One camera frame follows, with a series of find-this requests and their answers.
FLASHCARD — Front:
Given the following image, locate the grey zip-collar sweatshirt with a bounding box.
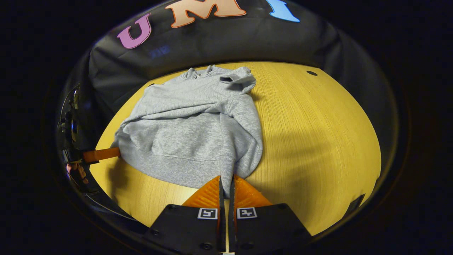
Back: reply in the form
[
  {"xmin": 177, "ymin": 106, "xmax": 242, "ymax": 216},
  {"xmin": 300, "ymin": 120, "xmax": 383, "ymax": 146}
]
[{"xmin": 110, "ymin": 65, "xmax": 264, "ymax": 199}]

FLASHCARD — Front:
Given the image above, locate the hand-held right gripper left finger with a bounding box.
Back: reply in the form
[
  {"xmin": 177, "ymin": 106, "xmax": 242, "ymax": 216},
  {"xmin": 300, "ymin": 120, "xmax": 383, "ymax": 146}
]
[{"xmin": 143, "ymin": 175, "xmax": 227, "ymax": 255}]

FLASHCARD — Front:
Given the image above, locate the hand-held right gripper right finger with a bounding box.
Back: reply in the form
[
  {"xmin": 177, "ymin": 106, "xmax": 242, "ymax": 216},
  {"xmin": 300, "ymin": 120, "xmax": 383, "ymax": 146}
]
[{"xmin": 228, "ymin": 174, "xmax": 312, "ymax": 255}]

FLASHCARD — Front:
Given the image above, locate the black backdrop cloth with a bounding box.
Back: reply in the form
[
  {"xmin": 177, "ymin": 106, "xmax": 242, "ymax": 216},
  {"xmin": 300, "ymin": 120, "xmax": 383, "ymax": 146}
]
[{"xmin": 56, "ymin": 0, "xmax": 400, "ymax": 170}]

